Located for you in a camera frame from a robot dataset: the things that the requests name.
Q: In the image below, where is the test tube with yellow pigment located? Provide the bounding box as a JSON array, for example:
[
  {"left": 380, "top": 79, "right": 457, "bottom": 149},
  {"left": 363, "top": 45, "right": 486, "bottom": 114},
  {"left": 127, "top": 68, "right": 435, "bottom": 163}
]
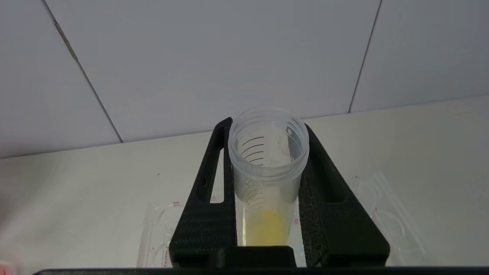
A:
[{"left": 228, "top": 108, "right": 310, "bottom": 247}]

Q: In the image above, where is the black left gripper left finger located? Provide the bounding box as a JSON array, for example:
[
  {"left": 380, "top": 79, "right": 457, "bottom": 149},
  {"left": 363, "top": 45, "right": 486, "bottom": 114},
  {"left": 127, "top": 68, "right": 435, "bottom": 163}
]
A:
[{"left": 169, "top": 117, "right": 237, "bottom": 268}]

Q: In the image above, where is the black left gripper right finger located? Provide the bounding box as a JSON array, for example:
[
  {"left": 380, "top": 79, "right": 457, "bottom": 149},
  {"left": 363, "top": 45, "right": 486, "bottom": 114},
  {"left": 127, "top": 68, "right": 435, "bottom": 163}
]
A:
[{"left": 298, "top": 123, "right": 390, "bottom": 268}]

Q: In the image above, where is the clear plastic test tube rack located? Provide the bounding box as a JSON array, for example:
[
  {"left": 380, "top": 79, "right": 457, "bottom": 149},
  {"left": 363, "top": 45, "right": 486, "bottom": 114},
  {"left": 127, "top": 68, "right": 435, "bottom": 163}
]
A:
[{"left": 137, "top": 172, "right": 426, "bottom": 268}]

